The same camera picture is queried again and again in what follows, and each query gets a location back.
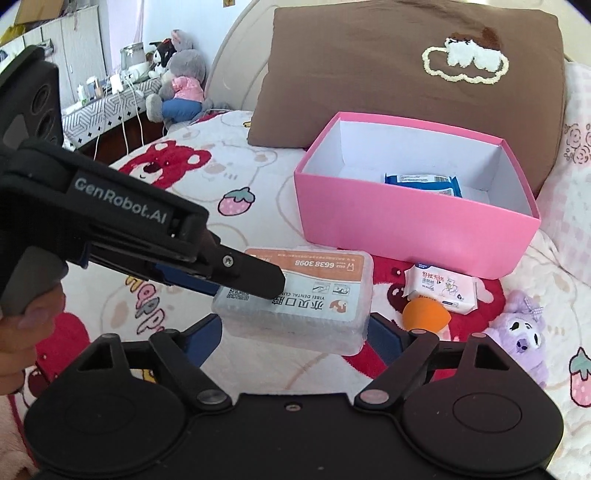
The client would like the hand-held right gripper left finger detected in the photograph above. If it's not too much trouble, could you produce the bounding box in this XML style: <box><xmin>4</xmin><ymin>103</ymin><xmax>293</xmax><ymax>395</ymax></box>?
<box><xmin>76</xmin><ymin>314</ymin><xmax>232</xmax><ymax>411</ymax></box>

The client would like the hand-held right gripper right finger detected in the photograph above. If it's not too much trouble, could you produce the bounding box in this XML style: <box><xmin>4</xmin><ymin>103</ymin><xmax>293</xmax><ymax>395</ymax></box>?
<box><xmin>353</xmin><ymin>313</ymin><xmax>515</xmax><ymax>409</ymax></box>

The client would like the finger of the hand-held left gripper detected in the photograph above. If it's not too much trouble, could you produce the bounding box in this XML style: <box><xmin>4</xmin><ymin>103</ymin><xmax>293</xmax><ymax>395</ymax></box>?
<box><xmin>198</xmin><ymin>231</ymin><xmax>287</xmax><ymax>302</ymax></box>
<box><xmin>147</xmin><ymin>261</ymin><xmax>223</xmax><ymax>298</ymax></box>

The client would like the clear dental floss box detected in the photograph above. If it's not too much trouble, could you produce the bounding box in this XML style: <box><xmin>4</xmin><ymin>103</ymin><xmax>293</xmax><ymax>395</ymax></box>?
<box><xmin>211</xmin><ymin>248</ymin><xmax>375</xmax><ymax>356</ymax></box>

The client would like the white wet wipes packet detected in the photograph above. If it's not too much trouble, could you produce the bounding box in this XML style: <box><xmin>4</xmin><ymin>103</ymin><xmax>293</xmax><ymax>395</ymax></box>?
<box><xmin>401</xmin><ymin>264</ymin><xmax>478</xmax><ymax>315</ymax></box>

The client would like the pink cardboard box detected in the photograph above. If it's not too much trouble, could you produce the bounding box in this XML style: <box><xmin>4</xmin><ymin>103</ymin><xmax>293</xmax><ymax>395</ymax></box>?
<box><xmin>294</xmin><ymin>111</ymin><xmax>542</xmax><ymax>280</ymax></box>

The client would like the blue wet wipes packet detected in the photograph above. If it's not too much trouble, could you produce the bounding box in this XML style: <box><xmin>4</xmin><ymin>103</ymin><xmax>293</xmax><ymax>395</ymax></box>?
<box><xmin>383</xmin><ymin>173</ymin><xmax>464</xmax><ymax>199</ymax></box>

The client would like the person's left hand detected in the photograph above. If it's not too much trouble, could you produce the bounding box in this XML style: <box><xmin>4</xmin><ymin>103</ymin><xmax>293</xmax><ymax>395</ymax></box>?
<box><xmin>0</xmin><ymin>281</ymin><xmax>68</xmax><ymax>398</ymax></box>

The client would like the orange makeup sponge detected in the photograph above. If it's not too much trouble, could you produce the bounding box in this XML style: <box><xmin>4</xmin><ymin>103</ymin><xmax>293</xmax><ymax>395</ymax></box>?
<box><xmin>402</xmin><ymin>298</ymin><xmax>451</xmax><ymax>332</ymax></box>

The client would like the table with patterned cloth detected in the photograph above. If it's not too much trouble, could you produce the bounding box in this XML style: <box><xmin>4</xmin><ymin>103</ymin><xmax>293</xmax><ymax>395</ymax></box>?
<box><xmin>60</xmin><ymin>76</ymin><xmax>162</xmax><ymax>149</ymax></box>

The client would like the printed bear strawberry blanket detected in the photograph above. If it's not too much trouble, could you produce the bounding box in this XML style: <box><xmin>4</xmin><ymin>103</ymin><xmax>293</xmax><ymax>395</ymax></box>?
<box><xmin>23</xmin><ymin>108</ymin><xmax>591</xmax><ymax>462</ymax></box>

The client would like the purple plush toy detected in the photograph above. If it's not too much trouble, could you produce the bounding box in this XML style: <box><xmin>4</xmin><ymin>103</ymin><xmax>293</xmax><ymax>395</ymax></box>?
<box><xmin>485</xmin><ymin>290</ymin><xmax>550</xmax><ymax>388</ymax></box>

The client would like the clear glass kettle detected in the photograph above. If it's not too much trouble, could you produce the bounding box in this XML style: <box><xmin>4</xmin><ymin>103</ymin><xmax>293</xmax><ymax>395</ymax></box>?
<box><xmin>120</xmin><ymin>42</ymin><xmax>147</xmax><ymax>77</ymax></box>

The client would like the black and white plush toy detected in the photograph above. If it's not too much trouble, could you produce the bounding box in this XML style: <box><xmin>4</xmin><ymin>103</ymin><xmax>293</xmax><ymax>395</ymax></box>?
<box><xmin>147</xmin><ymin>39</ymin><xmax>174</xmax><ymax>79</ymax></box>

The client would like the grey plush rabbit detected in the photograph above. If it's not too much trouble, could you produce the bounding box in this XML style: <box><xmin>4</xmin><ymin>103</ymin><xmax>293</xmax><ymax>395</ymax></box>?
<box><xmin>145</xmin><ymin>30</ymin><xmax>208</xmax><ymax>124</ymax></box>

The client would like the white cabinet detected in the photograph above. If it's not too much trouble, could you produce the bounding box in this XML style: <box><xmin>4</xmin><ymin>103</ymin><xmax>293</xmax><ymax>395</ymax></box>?
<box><xmin>0</xmin><ymin>4</ymin><xmax>112</xmax><ymax>107</ymax></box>

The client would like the beige bed headboard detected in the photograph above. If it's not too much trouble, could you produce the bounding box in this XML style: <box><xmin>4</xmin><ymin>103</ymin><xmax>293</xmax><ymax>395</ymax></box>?
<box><xmin>203</xmin><ymin>0</ymin><xmax>287</xmax><ymax>112</ymax></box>

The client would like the brown embroidered pillow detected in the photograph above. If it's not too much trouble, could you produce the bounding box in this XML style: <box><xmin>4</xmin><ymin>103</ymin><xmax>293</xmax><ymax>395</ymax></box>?
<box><xmin>247</xmin><ymin>4</ymin><xmax>568</xmax><ymax>199</ymax></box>

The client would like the pink checkered pillow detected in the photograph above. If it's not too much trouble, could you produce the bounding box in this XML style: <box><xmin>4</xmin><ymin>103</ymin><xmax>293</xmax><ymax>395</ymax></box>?
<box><xmin>536</xmin><ymin>60</ymin><xmax>591</xmax><ymax>278</ymax></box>

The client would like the white charging cable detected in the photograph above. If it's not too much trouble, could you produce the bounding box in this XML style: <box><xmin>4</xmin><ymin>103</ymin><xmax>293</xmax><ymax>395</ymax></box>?
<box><xmin>121</xmin><ymin>85</ymin><xmax>145</xmax><ymax>153</ymax></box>
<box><xmin>92</xmin><ymin>92</ymin><xmax>127</xmax><ymax>162</ymax></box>

